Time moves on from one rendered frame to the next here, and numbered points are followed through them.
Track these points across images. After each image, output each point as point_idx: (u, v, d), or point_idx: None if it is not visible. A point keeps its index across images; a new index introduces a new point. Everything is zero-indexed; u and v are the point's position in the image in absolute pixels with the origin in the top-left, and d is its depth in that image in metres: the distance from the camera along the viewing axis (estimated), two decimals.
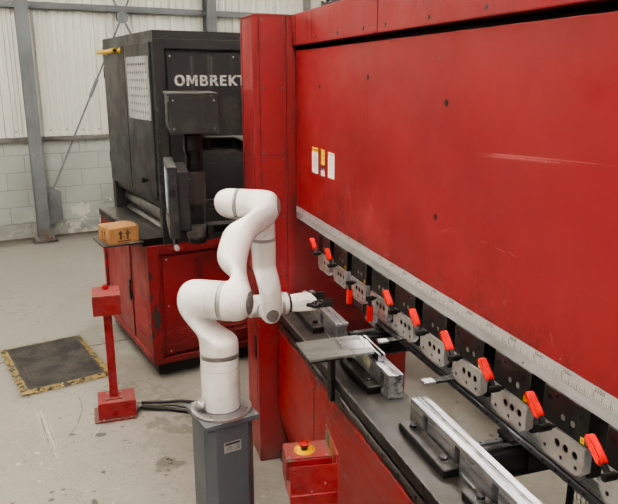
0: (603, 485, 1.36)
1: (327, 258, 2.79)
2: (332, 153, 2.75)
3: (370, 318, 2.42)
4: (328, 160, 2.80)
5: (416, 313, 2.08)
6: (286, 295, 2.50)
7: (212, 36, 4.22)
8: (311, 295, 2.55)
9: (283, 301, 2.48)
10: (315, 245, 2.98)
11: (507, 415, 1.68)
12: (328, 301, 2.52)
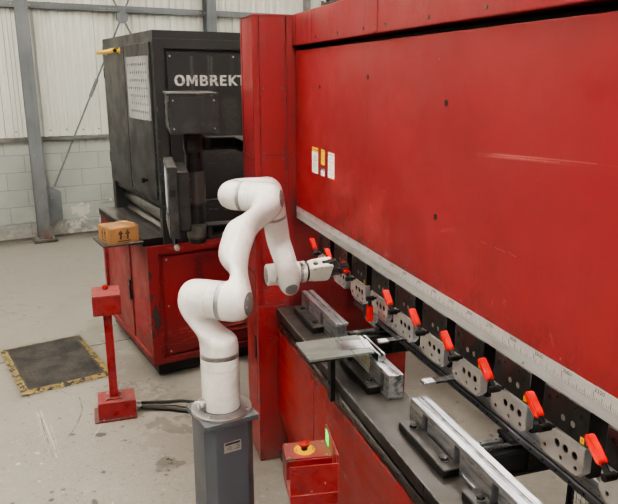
0: (603, 485, 1.36)
1: None
2: (332, 153, 2.75)
3: (370, 318, 2.42)
4: (328, 160, 2.80)
5: (416, 313, 2.08)
6: (304, 282, 2.57)
7: (212, 36, 4.22)
8: (329, 274, 2.60)
9: None
10: (315, 245, 2.98)
11: (507, 415, 1.68)
12: (342, 272, 2.64)
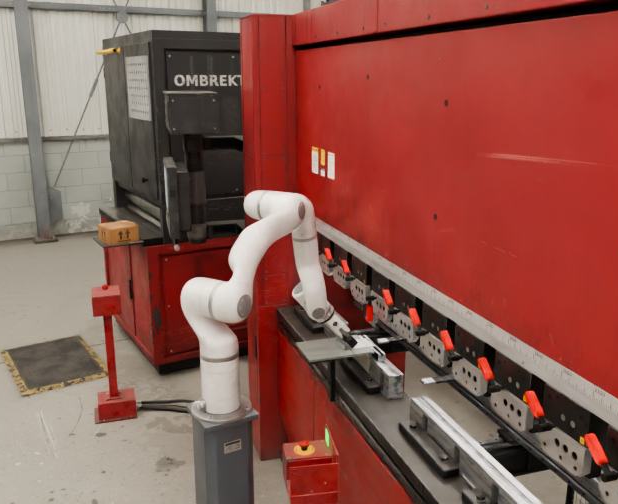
0: (603, 485, 1.36)
1: (327, 258, 2.79)
2: (332, 153, 2.75)
3: (370, 318, 2.42)
4: (328, 160, 2.80)
5: (416, 313, 2.08)
6: None
7: (212, 36, 4.22)
8: None
9: None
10: None
11: (507, 415, 1.68)
12: (342, 337, 2.63)
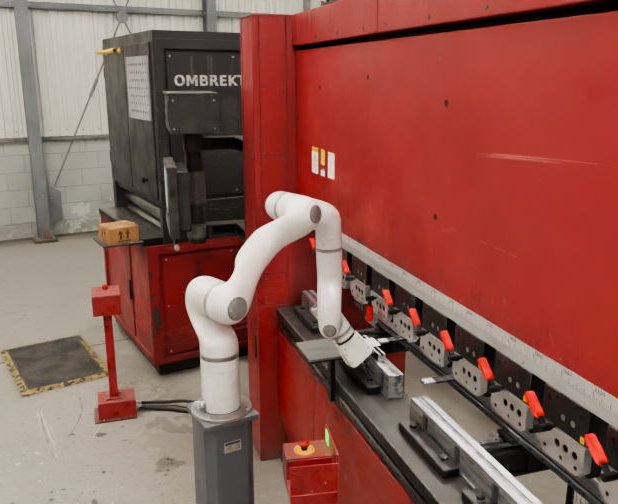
0: (603, 485, 1.36)
1: None
2: (332, 153, 2.75)
3: (370, 318, 2.42)
4: (328, 160, 2.80)
5: (416, 313, 2.08)
6: None
7: (212, 36, 4.22)
8: None
9: None
10: (315, 245, 2.98)
11: (507, 415, 1.68)
12: (370, 367, 2.43)
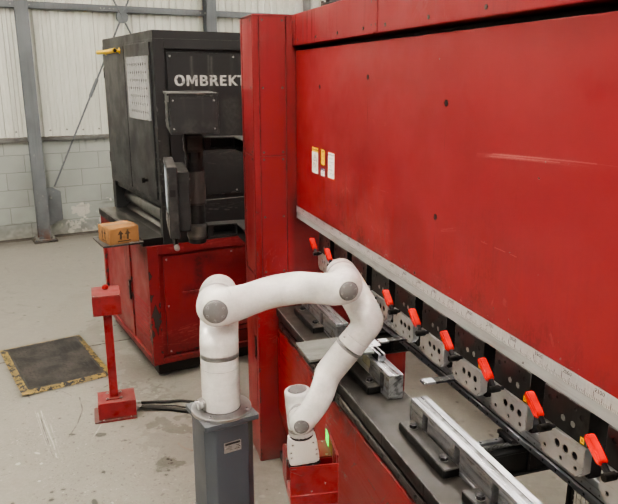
0: (603, 485, 1.36)
1: (327, 258, 2.79)
2: (332, 153, 2.75)
3: None
4: (328, 160, 2.80)
5: (416, 313, 2.08)
6: (296, 437, 2.11)
7: (212, 36, 4.22)
8: (303, 462, 2.16)
9: (290, 430, 2.12)
10: (315, 245, 2.98)
11: (507, 415, 1.68)
12: None
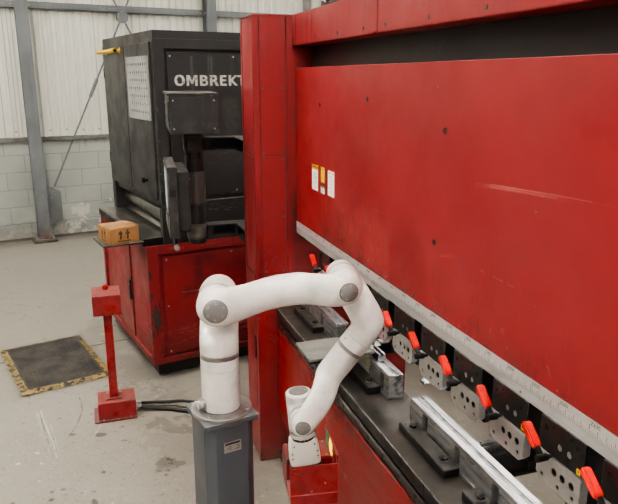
0: None
1: None
2: (332, 172, 2.77)
3: None
4: (328, 178, 2.82)
5: (415, 336, 2.09)
6: (297, 438, 2.11)
7: (212, 36, 4.22)
8: (304, 463, 2.16)
9: (291, 432, 2.12)
10: (315, 261, 3.00)
11: (505, 442, 1.70)
12: None
